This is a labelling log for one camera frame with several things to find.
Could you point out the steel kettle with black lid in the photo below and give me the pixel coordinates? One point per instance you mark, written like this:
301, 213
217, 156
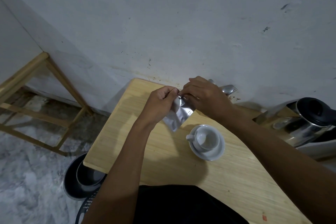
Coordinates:
307, 120

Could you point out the wooden frame stool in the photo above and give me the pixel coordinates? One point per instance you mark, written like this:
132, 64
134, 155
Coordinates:
39, 116

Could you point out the person's black clothing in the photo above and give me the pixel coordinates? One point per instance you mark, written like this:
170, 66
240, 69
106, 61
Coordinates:
186, 205

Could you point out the silver foil sachet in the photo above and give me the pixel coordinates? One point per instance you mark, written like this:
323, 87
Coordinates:
179, 115

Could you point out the metal spoon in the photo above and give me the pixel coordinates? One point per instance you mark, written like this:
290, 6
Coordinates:
227, 89

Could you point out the person's right forearm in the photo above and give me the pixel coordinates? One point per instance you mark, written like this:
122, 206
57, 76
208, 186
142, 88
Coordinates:
283, 163

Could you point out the person's left forearm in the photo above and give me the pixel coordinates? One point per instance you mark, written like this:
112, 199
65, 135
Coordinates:
126, 168

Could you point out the person's right hand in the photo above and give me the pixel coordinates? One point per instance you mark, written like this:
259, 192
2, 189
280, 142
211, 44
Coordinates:
210, 100

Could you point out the grey metal bowl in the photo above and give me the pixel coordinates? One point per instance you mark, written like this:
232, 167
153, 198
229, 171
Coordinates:
89, 176

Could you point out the person's right thumb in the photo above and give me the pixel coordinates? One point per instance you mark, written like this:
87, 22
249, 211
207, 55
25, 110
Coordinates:
189, 97

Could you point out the black round basin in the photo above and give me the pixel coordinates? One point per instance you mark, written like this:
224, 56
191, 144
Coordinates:
70, 184

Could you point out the person's left hand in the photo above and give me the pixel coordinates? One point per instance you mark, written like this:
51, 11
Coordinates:
157, 105

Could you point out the metal fork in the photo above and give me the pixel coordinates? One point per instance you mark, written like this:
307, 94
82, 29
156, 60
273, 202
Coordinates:
234, 90

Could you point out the black plastic basket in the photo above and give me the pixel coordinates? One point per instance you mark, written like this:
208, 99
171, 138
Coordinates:
85, 206

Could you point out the person's left thumb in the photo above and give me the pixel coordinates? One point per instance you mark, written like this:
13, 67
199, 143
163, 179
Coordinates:
173, 100

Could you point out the small red scrap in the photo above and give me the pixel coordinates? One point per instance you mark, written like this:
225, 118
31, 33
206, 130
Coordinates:
264, 216

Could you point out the white ceramic cup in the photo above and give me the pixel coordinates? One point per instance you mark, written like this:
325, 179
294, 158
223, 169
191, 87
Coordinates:
206, 138

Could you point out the white ceramic saucer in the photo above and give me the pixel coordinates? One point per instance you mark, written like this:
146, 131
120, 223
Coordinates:
213, 154

